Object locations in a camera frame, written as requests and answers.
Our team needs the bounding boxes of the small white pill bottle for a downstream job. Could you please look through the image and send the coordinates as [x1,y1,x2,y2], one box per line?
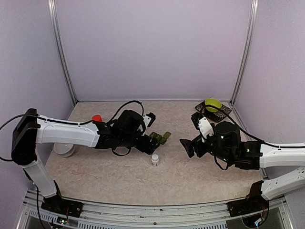
[151,154,159,167]

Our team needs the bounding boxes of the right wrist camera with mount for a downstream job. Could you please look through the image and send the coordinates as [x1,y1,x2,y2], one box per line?
[191,112,214,142]

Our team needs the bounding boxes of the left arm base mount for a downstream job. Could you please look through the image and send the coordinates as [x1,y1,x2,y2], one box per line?
[41,198,83,218]

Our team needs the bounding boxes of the lime green bowl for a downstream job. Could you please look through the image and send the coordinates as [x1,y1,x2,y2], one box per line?
[204,98,222,113]

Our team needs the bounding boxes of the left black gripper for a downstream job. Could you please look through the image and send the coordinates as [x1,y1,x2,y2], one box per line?
[119,132,161,155]

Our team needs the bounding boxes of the aluminium frame post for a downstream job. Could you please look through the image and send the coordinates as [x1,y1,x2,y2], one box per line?
[230,0,259,106]
[48,0,78,106]

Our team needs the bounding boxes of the front aluminium rail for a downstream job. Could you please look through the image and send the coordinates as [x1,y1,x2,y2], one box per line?
[15,190,295,229]

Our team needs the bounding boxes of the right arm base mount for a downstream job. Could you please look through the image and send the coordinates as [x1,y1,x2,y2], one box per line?
[227,196,269,217]

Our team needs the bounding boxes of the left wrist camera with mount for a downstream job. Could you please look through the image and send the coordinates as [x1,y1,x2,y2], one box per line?
[142,112,156,128]

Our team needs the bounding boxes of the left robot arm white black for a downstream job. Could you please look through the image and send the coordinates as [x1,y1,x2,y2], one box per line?
[11,109,160,212]

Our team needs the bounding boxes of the orange pill bottle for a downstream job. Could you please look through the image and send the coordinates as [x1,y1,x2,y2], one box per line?
[91,114,102,122]

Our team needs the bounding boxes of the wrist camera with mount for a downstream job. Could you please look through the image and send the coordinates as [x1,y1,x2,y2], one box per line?
[142,112,156,128]
[191,112,214,142]

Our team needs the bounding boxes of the right aluminium frame post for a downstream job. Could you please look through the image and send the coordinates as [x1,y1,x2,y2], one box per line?
[230,0,259,106]

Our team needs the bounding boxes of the black patterned square plate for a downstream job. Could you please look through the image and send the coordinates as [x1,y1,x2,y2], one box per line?
[202,104,232,123]

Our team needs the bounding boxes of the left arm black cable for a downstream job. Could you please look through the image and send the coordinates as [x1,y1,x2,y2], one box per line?
[108,100,145,125]

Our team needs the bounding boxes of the white bowl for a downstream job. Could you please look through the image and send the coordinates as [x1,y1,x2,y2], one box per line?
[53,143,75,157]

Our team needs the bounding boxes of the left aluminium frame post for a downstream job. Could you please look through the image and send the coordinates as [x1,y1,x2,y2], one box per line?
[48,0,78,106]

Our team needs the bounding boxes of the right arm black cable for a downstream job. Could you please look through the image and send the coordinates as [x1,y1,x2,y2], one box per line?
[200,106,305,171]

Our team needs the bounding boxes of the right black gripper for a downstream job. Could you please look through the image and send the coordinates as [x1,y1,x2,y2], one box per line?
[180,134,233,164]

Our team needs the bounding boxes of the green weekly pill organizer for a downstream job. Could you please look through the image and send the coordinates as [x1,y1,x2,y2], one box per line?
[150,131,172,145]

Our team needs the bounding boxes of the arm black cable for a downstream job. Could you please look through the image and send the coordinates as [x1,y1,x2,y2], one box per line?
[200,106,305,171]
[108,100,145,125]

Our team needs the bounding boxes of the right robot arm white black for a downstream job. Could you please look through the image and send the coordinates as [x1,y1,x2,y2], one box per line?
[180,118,305,212]

